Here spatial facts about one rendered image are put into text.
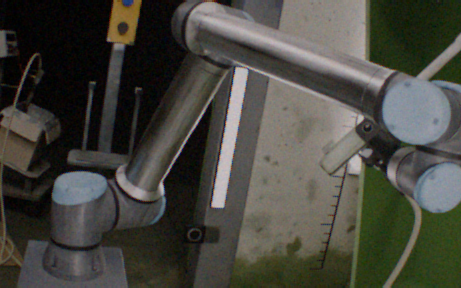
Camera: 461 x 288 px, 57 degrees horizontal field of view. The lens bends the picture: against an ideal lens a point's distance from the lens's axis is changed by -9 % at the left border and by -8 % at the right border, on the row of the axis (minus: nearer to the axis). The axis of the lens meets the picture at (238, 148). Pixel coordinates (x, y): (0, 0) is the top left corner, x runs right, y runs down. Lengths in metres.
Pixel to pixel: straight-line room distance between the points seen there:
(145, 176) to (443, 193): 0.80
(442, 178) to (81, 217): 0.90
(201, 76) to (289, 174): 1.14
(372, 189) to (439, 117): 1.14
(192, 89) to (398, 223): 1.11
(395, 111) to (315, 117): 1.51
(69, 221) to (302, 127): 1.24
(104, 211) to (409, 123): 0.89
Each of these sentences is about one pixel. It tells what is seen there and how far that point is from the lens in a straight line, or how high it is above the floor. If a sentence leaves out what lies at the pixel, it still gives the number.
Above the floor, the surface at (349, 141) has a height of 1.16.
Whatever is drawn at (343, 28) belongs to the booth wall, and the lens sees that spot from 2.20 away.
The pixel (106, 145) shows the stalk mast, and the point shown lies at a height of 0.82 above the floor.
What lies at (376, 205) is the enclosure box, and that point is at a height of 0.86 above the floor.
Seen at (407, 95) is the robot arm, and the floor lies 1.29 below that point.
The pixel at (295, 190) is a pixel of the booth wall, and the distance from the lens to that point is 2.21.
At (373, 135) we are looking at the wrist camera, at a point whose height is 1.20.
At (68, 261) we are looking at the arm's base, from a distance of 1.32.
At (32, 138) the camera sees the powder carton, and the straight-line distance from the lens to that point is 3.24.
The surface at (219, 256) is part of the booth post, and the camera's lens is 2.21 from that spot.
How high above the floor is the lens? 1.29
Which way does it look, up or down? 10 degrees down
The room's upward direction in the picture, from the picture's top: 10 degrees clockwise
